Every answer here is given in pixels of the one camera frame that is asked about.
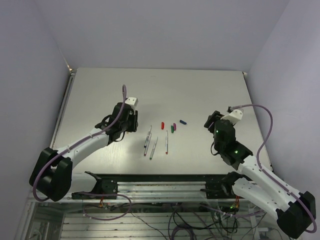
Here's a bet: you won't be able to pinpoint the blue pen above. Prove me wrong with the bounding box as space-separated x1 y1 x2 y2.
143 125 152 148

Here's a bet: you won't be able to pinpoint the purple pen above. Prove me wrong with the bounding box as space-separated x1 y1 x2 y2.
143 135 151 157

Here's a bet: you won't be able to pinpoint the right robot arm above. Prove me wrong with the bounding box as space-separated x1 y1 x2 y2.
204 109 316 239

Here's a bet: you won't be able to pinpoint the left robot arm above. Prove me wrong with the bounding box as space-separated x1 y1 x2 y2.
29 97 138 202

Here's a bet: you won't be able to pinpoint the green pen cap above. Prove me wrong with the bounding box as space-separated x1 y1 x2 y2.
170 125 175 133

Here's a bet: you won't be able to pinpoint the green pen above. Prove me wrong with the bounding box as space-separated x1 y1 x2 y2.
149 137 159 160

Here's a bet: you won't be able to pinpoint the red pen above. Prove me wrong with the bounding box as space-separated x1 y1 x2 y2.
165 131 169 155

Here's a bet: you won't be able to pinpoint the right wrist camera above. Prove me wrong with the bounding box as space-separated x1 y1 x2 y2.
225 106 244 125

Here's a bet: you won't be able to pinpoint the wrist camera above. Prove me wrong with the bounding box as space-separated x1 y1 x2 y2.
125 96 139 109
225 106 244 125

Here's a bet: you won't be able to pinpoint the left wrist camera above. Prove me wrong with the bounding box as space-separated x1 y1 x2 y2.
125 96 139 109

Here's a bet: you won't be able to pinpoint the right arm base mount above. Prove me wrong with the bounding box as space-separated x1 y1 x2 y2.
200 171 243 199

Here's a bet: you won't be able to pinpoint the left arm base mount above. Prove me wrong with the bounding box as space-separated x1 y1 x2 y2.
69 171 118 200

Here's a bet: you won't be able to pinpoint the aluminium frame rail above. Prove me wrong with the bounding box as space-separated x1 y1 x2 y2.
27 181 286 201

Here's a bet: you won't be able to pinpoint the loose cables under table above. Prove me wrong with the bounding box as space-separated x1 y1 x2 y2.
82 196 271 240

